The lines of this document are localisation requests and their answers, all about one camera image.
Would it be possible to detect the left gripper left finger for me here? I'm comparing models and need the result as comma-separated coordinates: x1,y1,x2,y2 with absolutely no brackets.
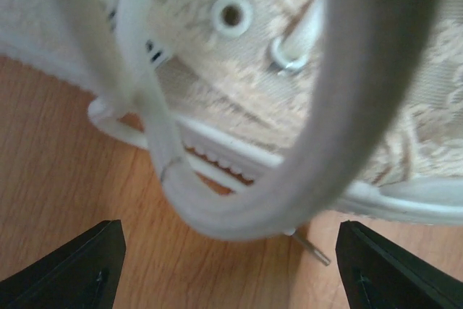
1,219,126,308

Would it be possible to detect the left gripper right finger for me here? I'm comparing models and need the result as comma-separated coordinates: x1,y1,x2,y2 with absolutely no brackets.
336,221,462,308

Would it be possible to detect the cream lace sneaker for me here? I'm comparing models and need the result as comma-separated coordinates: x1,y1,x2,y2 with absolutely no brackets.
0,0,463,267

